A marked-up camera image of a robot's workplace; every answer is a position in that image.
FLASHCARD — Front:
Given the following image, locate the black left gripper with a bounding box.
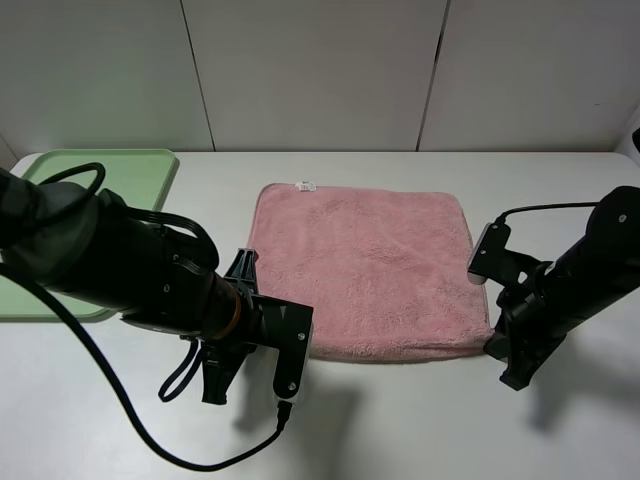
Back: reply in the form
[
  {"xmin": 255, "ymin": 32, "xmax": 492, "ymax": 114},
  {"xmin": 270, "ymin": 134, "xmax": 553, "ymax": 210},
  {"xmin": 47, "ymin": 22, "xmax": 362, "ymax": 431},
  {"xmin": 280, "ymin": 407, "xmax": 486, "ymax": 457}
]
[{"xmin": 1, "ymin": 167, "xmax": 259, "ymax": 404}]

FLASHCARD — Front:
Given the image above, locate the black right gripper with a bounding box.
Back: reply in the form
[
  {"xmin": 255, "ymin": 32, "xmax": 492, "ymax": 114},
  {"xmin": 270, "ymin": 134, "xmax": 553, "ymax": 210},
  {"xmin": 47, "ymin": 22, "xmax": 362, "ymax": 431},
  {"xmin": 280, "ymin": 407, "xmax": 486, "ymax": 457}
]
[{"xmin": 483, "ymin": 186, "xmax": 639, "ymax": 390}]

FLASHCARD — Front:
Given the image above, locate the pink fluffy towel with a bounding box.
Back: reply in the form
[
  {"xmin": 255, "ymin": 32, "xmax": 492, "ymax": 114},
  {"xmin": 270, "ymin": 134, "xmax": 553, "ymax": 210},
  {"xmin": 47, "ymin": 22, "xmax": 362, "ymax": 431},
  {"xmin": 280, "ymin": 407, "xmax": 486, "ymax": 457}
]
[{"xmin": 248, "ymin": 184, "xmax": 491, "ymax": 363}]

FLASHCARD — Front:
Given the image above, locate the white towel care label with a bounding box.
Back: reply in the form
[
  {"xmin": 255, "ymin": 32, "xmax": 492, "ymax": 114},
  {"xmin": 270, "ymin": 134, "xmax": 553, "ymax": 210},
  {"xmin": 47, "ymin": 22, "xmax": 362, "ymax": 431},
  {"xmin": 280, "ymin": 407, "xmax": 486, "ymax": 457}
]
[{"xmin": 295, "ymin": 181, "xmax": 317, "ymax": 193}]

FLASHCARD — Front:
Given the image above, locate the green plastic tray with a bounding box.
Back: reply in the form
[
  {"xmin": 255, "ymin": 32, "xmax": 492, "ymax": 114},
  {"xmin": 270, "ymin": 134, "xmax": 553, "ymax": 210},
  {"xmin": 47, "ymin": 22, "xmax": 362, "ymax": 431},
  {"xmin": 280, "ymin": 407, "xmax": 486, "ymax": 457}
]
[{"xmin": 0, "ymin": 147, "xmax": 180, "ymax": 323}]

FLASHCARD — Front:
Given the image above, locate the black left wrist strap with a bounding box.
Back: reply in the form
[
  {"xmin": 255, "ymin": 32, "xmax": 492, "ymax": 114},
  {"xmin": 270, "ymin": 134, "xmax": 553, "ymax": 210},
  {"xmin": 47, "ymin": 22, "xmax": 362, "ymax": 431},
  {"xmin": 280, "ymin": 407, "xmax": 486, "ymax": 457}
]
[{"xmin": 158, "ymin": 339, "xmax": 202, "ymax": 403}]

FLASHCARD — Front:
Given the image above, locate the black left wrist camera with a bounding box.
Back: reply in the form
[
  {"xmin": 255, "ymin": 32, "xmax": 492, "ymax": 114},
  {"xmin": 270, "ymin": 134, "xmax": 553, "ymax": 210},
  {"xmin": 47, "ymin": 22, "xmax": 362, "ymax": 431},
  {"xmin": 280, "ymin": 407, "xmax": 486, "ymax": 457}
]
[{"xmin": 251, "ymin": 295, "xmax": 314, "ymax": 402}]

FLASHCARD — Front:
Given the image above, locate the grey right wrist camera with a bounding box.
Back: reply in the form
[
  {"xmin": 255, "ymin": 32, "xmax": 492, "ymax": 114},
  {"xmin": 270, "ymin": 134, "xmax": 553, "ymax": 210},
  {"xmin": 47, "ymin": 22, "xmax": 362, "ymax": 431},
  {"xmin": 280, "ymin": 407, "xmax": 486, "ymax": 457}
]
[{"xmin": 467, "ymin": 221, "xmax": 550, "ymax": 287}]

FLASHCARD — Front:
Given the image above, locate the black left camera cable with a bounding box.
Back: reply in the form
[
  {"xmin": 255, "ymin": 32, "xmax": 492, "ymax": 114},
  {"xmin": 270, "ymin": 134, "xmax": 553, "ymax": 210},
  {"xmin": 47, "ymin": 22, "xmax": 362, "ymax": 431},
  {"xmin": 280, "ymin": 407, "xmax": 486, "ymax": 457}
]
[{"xmin": 0, "ymin": 264, "xmax": 294, "ymax": 473}]

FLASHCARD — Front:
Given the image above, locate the black camera cable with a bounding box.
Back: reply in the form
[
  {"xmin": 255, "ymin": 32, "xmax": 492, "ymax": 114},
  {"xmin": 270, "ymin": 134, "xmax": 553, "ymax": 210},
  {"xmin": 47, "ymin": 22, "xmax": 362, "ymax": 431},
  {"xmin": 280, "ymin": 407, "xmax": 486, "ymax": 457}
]
[
  {"xmin": 493, "ymin": 201, "xmax": 599, "ymax": 227},
  {"xmin": 0, "ymin": 264, "xmax": 294, "ymax": 473}
]

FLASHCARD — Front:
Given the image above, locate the black right camera cable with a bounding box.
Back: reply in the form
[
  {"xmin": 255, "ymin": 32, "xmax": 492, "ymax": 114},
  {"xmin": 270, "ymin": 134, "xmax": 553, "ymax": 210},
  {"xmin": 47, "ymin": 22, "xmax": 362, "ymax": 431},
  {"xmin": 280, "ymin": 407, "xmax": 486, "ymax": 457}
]
[{"xmin": 493, "ymin": 201, "xmax": 599, "ymax": 227}]

